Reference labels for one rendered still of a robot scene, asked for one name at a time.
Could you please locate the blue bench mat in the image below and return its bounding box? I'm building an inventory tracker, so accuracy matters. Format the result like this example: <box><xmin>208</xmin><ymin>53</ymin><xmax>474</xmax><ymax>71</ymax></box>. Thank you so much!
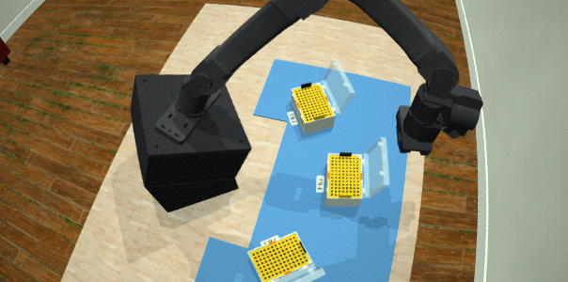
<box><xmin>195</xmin><ymin>59</ymin><xmax>411</xmax><ymax>282</ymax></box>

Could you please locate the yellow pipette tip rack insert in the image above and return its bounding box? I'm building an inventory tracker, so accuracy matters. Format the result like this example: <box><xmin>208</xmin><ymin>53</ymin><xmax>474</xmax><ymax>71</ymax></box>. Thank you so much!
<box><xmin>293</xmin><ymin>82</ymin><xmax>334</xmax><ymax>123</ymax></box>
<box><xmin>328</xmin><ymin>152</ymin><xmax>361</xmax><ymax>198</ymax></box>
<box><xmin>249</xmin><ymin>234</ymin><xmax>309</xmax><ymax>282</ymax></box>

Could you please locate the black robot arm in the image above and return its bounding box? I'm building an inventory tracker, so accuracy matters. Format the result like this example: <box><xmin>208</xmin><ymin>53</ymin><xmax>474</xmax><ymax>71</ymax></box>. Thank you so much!
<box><xmin>155</xmin><ymin>0</ymin><xmax>483</xmax><ymax>145</ymax></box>

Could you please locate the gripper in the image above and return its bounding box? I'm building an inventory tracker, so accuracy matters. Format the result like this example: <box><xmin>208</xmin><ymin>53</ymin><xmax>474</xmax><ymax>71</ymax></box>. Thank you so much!
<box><xmin>396</xmin><ymin>105</ymin><xmax>434</xmax><ymax>156</ymax></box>

